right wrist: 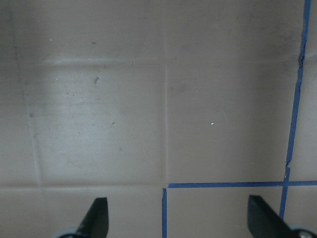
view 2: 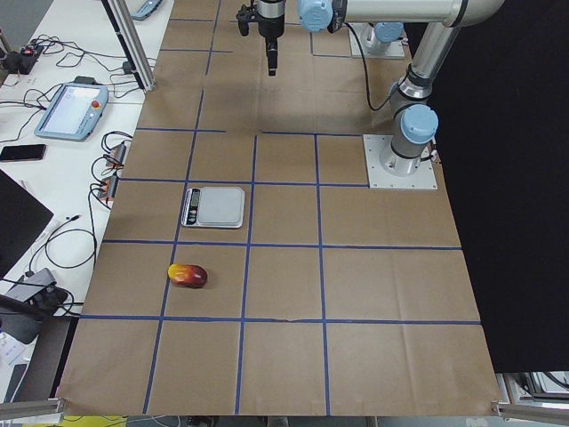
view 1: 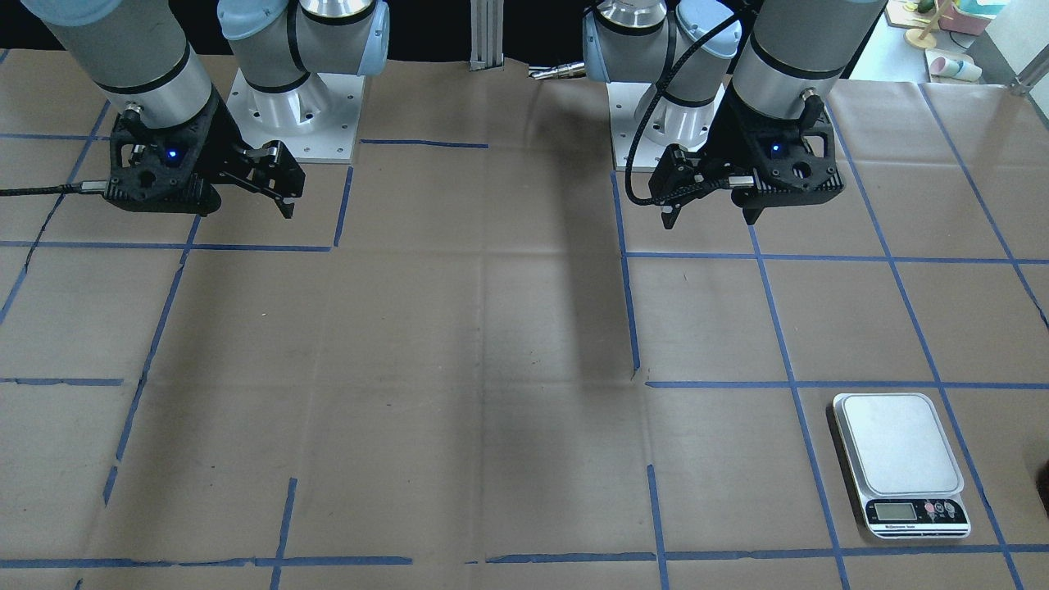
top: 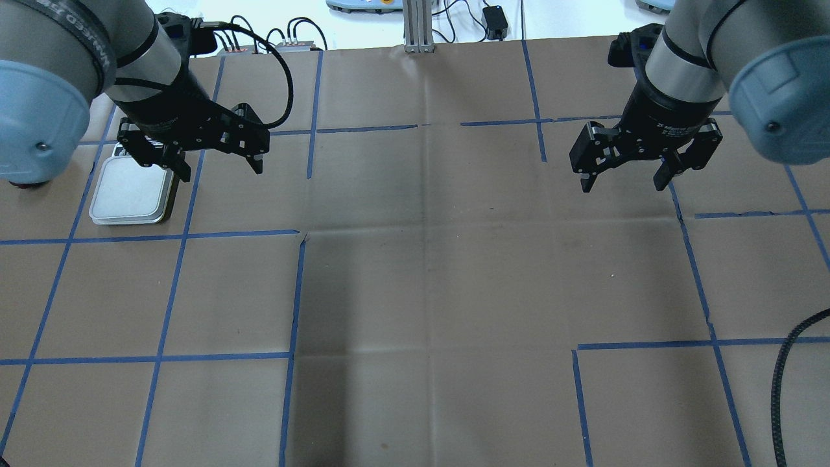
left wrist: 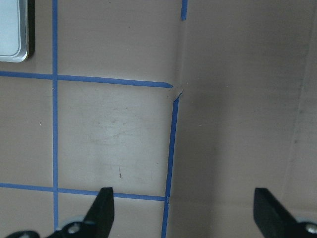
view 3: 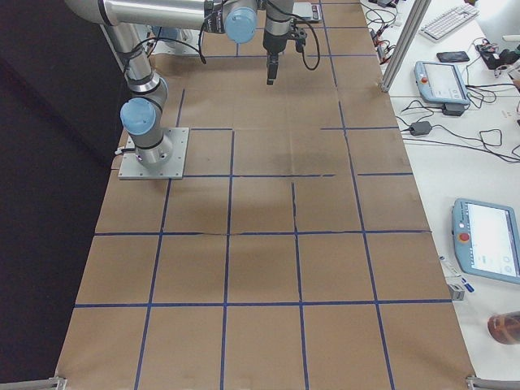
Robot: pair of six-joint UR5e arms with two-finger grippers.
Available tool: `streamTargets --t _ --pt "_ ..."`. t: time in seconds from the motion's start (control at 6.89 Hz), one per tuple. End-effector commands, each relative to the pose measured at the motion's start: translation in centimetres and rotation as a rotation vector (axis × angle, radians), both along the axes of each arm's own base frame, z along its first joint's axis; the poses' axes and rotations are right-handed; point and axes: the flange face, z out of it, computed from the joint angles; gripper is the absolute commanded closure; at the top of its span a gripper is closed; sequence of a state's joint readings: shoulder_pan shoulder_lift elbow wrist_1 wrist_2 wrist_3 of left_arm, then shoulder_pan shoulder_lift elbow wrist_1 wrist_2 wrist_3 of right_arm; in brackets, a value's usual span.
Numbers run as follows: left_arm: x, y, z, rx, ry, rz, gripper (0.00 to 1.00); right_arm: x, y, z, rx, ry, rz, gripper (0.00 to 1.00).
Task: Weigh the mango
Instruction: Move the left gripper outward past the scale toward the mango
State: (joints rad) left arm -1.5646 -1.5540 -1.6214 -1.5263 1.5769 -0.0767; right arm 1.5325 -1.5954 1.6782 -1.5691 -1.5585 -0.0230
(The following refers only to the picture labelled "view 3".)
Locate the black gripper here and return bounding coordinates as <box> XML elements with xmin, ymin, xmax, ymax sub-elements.
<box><xmin>262</xmin><ymin>29</ymin><xmax>294</xmax><ymax>85</ymax></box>

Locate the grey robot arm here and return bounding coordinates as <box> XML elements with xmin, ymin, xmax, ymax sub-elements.
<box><xmin>67</xmin><ymin>1</ymin><xmax>307</xmax><ymax>168</ymax></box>

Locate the silver kitchen scale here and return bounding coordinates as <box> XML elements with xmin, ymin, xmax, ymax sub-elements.
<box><xmin>292</xmin><ymin>2</ymin><xmax>322</xmax><ymax>23</ymax></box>

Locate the black power adapter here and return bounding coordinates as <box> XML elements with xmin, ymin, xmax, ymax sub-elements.
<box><xmin>409</xmin><ymin>121</ymin><xmax>432</xmax><ymax>137</ymax></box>

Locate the far blue teach pendant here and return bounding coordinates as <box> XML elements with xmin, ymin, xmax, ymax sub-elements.
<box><xmin>414</xmin><ymin>61</ymin><xmax>470</xmax><ymax>106</ymax></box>

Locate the blue teach pendant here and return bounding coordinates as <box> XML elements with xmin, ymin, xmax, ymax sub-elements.
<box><xmin>452</xmin><ymin>198</ymin><xmax>519</xmax><ymax>284</ymax></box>
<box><xmin>414</xmin><ymin>61</ymin><xmax>470</xmax><ymax>106</ymax></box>

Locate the black smartphone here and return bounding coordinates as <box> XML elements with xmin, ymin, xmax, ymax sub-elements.
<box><xmin>436</xmin><ymin>51</ymin><xmax>470</xmax><ymax>63</ymax></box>

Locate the white keyboard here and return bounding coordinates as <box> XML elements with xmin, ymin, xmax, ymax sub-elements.
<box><xmin>418</xmin><ymin>4</ymin><xmax>479</xmax><ymax>42</ymax></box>

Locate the near blue teach pendant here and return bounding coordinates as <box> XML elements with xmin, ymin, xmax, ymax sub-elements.
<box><xmin>452</xmin><ymin>198</ymin><xmax>519</xmax><ymax>284</ymax></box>

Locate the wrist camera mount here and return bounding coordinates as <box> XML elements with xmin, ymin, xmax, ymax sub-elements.
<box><xmin>289</xmin><ymin>24</ymin><xmax>307</xmax><ymax>54</ymax></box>

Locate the aluminium frame post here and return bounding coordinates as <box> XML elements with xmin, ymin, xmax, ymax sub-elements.
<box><xmin>379</xmin><ymin>0</ymin><xmax>431</xmax><ymax>93</ymax></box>

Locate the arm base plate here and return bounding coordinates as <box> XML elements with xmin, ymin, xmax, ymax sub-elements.
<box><xmin>118</xmin><ymin>128</ymin><xmax>189</xmax><ymax>180</ymax></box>

